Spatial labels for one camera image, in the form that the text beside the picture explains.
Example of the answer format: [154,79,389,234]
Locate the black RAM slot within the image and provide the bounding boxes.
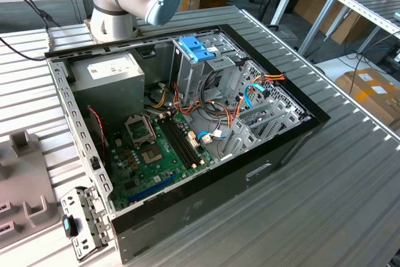
[157,119,192,170]

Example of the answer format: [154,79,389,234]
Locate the white board connector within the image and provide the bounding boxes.
[187,131,200,149]

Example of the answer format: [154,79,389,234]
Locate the short blue wire white plug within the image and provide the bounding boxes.
[197,129,226,145]

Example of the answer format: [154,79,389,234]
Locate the cardboard box with white labels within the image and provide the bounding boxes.
[334,67,400,130]

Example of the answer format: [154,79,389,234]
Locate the black open PC case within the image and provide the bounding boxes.
[44,24,331,264]

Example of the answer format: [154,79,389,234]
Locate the large brown cardboard box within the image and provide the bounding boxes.
[293,0,376,46]

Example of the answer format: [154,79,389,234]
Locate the green motherboard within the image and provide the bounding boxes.
[106,112,216,213]

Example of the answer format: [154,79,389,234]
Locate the black latch green tab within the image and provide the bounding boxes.
[63,214,79,238]

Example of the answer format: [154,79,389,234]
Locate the yellow wire bundle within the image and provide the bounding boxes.
[152,81,168,108]

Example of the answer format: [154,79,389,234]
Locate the grey metal disk bay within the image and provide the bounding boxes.
[218,60,313,160]

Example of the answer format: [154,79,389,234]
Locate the blue plastic drive latch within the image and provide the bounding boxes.
[179,36,216,62]

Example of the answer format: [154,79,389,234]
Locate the orange wire bundle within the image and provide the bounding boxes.
[173,82,219,116]

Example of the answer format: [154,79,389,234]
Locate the blue expansion slot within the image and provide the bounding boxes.
[127,174,179,204]

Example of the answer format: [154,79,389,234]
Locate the red black fan wire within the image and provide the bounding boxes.
[86,106,109,158]

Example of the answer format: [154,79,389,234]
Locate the CPU socket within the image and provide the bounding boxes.
[140,146,164,165]

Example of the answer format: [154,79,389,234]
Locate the blue data wire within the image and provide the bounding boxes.
[244,83,270,110]

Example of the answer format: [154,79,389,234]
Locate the metal slat frame table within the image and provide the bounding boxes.
[298,0,400,58]

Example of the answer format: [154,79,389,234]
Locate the grey power supply unit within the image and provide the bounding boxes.
[70,50,146,123]

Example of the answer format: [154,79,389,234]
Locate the black wire bundle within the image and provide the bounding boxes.
[201,69,226,118]

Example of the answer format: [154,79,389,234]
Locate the orange yellow disk power wire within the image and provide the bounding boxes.
[236,72,286,114]

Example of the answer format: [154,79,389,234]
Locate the grey parts rack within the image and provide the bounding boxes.
[0,129,61,244]

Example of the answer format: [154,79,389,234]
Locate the metal socket cover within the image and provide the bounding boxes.
[124,113,157,148]

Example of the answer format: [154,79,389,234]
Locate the grey metal drive cage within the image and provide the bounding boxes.
[170,31,248,108]

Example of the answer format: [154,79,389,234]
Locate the grey metal slot bracket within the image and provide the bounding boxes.
[59,185,113,263]

